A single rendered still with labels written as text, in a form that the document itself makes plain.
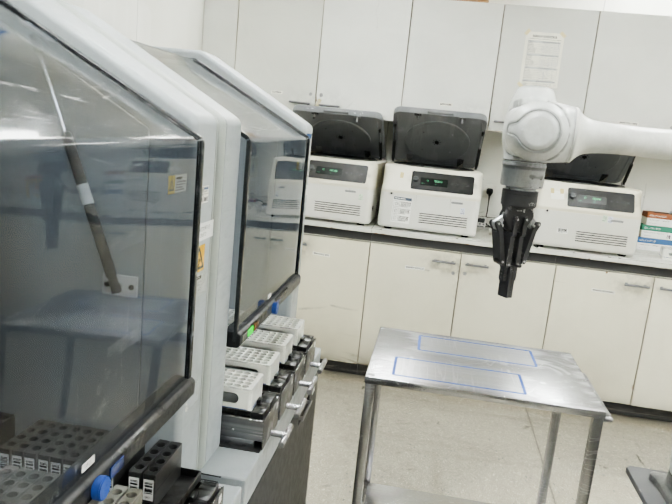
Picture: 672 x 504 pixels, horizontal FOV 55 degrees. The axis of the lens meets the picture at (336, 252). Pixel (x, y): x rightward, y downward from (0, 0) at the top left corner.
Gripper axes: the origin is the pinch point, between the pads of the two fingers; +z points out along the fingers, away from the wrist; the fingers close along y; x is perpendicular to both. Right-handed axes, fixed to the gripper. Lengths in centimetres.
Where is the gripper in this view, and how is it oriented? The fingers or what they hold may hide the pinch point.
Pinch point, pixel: (506, 280)
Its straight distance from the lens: 147.5
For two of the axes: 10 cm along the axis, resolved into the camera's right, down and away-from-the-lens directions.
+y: 8.8, 0.0, 4.7
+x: -4.6, -2.1, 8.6
